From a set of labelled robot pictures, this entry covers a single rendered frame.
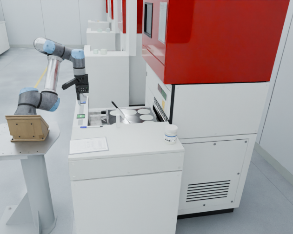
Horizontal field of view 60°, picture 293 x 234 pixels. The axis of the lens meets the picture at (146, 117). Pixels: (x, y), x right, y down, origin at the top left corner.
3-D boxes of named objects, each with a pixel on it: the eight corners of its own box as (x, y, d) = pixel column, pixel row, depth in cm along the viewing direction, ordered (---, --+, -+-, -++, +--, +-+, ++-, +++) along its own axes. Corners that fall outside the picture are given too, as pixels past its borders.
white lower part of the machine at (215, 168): (202, 160, 297) (211, 95, 262) (237, 214, 224) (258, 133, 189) (142, 166, 284) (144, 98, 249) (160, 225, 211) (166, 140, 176)
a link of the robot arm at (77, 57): (81, 48, 159) (86, 50, 153) (82, 65, 164) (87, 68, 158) (69, 48, 156) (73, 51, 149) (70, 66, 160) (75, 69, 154)
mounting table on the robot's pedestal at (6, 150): (-20, 174, 156) (-26, 157, 151) (4, 138, 196) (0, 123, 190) (56, 169, 163) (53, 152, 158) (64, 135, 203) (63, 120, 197)
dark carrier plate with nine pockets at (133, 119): (149, 108, 206) (149, 107, 206) (160, 128, 176) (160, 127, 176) (107, 110, 200) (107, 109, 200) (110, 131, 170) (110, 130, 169)
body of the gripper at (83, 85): (89, 94, 163) (87, 75, 158) (75, 94, 162) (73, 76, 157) (89, 90, 170) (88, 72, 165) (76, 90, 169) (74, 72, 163)
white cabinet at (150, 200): (146, 177, 266) (149, 106, 231) (172, 263, 181) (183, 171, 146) (83, 184, 254) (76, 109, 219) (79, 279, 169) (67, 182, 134)
